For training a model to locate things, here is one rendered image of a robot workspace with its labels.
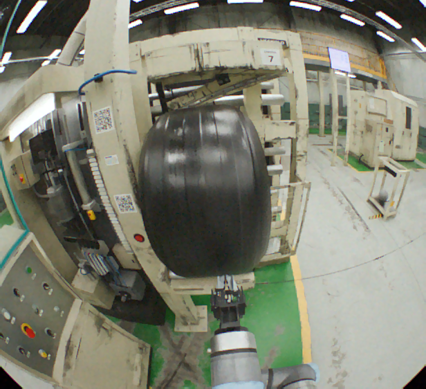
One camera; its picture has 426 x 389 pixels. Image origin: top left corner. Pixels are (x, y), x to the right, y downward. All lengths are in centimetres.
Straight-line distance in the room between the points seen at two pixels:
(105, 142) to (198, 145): 32
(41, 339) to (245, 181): 90
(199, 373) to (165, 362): 27
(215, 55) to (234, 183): 57
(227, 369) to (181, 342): 124
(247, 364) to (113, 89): 71
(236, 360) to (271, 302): 134
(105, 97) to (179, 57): 36
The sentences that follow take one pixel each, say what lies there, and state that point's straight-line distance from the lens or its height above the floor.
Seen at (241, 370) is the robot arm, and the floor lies 115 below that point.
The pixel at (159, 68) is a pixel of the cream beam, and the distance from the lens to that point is 79.
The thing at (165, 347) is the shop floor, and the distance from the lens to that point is 160.
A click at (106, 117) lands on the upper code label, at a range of 57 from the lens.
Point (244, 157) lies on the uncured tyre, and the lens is 37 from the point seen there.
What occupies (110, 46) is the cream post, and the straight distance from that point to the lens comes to 61.
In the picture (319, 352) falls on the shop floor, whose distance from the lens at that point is 163.
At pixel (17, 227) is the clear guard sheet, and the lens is 69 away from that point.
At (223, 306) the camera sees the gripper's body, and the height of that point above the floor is 114.
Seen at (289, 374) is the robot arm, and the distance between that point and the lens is 48.
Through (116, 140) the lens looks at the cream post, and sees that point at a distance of 56.
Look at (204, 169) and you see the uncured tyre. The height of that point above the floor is 137.
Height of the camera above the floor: 150
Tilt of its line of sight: 23 degrees down
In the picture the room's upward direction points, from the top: 6 degrees counter-clockwise
